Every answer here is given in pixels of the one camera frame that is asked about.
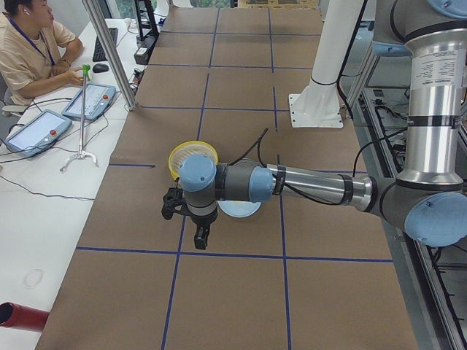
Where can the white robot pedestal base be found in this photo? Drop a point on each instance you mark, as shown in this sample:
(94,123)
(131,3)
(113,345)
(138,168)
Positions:
(317,106)

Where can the person in beige shirt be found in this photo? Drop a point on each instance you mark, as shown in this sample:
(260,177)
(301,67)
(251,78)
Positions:
(37,51)

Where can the black keyboard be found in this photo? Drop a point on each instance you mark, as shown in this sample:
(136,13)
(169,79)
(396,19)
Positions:
(98,53)

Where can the near blue teach pendant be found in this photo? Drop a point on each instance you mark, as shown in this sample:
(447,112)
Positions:
(39,134)

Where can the yellow rimmed bamboo steamer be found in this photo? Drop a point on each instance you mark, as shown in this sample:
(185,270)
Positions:
(186,149)

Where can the black box on table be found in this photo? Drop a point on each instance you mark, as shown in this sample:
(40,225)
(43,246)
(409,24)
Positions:
(145,49)

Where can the blue teach pendant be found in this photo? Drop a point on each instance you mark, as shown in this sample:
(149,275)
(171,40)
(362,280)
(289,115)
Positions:
(97,98)
(39,134)

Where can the far blue teach pendant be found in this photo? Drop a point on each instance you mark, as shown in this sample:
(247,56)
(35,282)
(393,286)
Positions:
(97,98)

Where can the aluminium frame post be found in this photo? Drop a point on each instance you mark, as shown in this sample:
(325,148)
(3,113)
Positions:
(99,23)

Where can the red cylinder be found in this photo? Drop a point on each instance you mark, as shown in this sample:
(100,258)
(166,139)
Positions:
(23,317)

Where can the black computer mouse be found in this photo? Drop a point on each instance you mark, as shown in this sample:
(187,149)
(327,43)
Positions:
(100,68)

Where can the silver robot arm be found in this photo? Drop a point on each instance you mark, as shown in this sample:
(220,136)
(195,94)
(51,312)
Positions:
(425,200)

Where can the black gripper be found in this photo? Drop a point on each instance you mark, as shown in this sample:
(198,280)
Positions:
(203,220)

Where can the light blue plate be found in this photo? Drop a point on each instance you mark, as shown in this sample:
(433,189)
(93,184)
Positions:
(239,209)

